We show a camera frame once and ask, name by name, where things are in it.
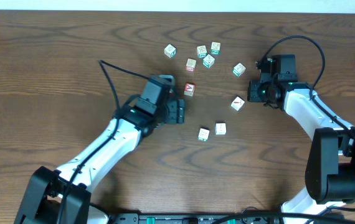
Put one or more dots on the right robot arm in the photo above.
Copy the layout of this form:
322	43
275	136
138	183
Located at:
330	170

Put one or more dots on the red letter A block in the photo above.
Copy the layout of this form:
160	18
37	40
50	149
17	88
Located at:
189	89

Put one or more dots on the wooden block red drawing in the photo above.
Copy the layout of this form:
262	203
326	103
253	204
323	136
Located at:
237	103

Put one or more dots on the wooden block green number two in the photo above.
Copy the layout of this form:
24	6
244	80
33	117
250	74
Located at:
215	48

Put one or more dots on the wooden block green X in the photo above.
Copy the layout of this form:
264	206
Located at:
208	61

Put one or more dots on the wooden block green bottom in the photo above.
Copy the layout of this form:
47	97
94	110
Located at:
203	134

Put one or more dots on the wooden block blue H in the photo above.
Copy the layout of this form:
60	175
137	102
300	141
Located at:
220	128

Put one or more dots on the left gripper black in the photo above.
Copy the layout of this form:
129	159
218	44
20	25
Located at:
179	111

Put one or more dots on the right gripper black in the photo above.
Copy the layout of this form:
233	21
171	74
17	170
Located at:
253	96

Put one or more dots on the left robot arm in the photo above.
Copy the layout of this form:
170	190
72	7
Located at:
63	195

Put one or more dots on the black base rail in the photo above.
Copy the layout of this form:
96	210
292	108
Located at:
135	218

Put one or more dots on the wooden block red bottom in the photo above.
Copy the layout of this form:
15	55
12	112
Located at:
191	65

